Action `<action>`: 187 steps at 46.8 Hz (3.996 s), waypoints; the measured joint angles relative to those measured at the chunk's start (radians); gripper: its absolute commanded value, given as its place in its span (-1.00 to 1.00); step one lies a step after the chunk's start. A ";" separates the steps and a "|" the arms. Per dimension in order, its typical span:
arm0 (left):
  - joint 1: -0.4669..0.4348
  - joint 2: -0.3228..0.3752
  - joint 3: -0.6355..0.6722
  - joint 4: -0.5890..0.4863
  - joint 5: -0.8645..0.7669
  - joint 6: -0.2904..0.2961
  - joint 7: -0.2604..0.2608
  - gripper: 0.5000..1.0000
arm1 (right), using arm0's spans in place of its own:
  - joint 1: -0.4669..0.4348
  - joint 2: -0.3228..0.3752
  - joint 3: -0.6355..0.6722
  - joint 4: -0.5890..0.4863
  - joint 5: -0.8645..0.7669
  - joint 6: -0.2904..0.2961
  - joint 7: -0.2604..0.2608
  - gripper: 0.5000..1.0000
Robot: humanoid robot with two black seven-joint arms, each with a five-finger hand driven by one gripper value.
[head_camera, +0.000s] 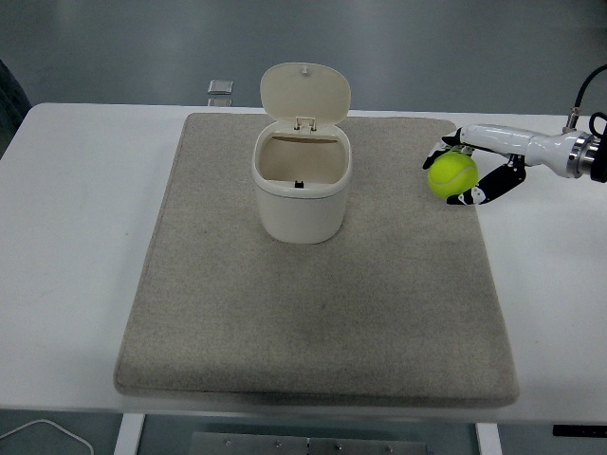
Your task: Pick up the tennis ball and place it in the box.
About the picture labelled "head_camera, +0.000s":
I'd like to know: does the grey metal plate with screws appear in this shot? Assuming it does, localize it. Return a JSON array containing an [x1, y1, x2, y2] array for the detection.
[[189, 430, 431, 455]]

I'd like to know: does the yellow-green tennis ball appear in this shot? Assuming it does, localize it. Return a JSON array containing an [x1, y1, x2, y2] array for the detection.
[[427, 152, 479, 197]]

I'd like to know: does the cream bin with flip lid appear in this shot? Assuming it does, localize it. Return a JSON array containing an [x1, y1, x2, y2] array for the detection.
[[250, 62, 353, 246]]

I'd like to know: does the dark grey bulky object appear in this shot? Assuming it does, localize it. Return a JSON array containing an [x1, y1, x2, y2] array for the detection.
[[0, 57, 32, 160]]

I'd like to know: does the black table control panel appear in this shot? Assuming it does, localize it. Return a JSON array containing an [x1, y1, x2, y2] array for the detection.
[[552, 425, 607, 438]]

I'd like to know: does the white floor cable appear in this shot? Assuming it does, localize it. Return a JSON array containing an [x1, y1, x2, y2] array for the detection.
[[0, 418, 94, 455]]

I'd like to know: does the beige fabric mat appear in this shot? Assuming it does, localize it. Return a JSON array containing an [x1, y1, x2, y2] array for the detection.
[[112, 111, 521, 410]]

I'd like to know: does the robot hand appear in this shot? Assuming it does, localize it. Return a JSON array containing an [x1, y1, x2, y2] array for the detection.
[[422, 123, 577, 208]]

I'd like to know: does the white table leg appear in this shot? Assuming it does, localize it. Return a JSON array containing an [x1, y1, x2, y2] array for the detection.
[[475, 423, 504, 455], [115, 412, 146, 455]]

